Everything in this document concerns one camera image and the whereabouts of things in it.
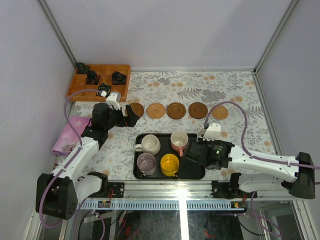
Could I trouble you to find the dark wooden coaster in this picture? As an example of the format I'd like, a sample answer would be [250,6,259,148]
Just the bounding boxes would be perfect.
[166,102,186,120]
[129,102,145,117]
[188,102,208,119]

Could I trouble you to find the woven rattan coaster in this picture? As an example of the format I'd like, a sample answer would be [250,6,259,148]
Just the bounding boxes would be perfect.
[146,103,166,119]
[211,105,229,120]

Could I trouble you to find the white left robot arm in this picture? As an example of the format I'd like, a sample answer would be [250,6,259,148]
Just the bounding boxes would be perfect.
[35,103,140,220]

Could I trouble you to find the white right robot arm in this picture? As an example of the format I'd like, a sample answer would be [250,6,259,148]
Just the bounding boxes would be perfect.
[182,140,316,200]

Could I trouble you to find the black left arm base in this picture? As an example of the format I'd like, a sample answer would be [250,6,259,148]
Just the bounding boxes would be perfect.
[98,182,125,199]

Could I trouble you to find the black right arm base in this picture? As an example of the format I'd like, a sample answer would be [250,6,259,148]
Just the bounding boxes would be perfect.
[211,172,258,200]

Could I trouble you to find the black serving tray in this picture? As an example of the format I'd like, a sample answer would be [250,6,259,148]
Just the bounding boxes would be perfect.
[133,133,206,181]

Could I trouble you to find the pink mug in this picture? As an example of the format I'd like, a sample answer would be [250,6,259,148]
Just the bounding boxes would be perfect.
[170,131,189,157]

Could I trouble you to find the black green rolled item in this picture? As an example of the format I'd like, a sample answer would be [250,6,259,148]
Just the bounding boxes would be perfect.
[97,83,111,97]

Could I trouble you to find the cream white mug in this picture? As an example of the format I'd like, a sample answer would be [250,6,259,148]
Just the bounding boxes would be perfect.
[134,134,161,155]

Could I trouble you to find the yellow enamel mug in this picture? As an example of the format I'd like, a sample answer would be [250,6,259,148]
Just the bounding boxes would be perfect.
[160,153,180,177]

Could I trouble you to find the wooden compartment tray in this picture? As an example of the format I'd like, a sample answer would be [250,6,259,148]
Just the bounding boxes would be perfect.
[66,64,131,102]

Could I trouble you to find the black rolled item right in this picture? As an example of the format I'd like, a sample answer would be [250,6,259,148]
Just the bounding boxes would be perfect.
[111,71,127,85]

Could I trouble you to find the purple princess print cloth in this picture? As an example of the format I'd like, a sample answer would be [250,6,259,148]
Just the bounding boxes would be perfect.
[51,116,91,156]

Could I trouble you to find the lilac purple mug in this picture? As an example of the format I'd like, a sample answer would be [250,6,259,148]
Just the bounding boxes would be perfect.
[136,152,157,176]

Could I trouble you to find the black rolled item corner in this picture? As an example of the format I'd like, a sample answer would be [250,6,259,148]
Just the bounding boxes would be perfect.
[75,62,87,70]

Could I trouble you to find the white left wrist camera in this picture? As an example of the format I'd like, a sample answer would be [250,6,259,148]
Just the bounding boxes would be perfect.
[100,90,121,111]

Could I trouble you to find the left aluminium frame post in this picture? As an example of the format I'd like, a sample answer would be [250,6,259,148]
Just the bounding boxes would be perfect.
[36,0,77,69]

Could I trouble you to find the aluminium frame post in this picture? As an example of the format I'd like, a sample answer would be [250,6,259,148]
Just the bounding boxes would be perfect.
[253,0,300,75]
[36,0,77,69]

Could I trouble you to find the right aluminium frame post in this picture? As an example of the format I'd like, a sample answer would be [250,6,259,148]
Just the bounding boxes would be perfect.
[253,0,300,75]

